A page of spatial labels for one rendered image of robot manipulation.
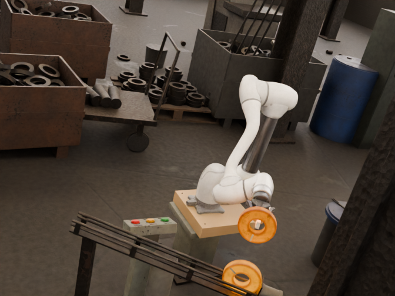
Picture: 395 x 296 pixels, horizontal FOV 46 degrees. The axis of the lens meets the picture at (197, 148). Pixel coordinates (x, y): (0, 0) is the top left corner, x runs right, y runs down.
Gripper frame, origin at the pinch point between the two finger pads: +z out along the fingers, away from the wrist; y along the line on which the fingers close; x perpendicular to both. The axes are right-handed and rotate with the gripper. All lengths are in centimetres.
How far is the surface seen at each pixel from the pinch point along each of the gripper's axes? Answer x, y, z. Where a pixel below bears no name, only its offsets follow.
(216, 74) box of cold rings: -23, 59, -315
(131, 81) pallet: -43, 136, -275
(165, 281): -49, 31, -8
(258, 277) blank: -17.6, -6.0, 11.5
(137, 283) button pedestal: -67, 46, -22
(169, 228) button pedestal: -31, 37, -23
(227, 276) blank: -21.8, 5.9, 11.3
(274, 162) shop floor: -78, -23, -259
